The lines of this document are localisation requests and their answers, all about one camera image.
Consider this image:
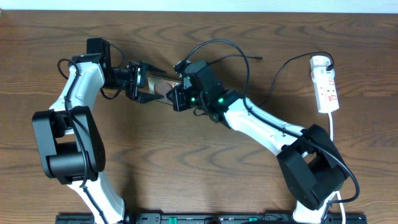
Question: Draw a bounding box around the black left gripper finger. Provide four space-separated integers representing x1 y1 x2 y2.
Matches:
137 91 164 104
143 62 165 73

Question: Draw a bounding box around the Galaxy smartphone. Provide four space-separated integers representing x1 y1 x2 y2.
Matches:
147 76 181 105

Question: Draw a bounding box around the black charging cable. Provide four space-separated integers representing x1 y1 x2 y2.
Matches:
207 51 335 108

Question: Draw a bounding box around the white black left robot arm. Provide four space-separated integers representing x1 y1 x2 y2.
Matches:
32 38 161 223

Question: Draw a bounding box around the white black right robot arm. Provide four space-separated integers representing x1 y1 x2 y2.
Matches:
167 60 349 223

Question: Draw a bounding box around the white charger plug adapter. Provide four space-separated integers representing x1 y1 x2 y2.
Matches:
310 55 331 70

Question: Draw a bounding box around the white power strip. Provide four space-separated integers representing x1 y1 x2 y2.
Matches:
310 65 340 114

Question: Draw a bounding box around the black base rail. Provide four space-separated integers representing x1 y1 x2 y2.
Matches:
55 213 368 224

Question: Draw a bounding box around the white power strip cord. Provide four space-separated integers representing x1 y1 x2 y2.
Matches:
328 112 346 224

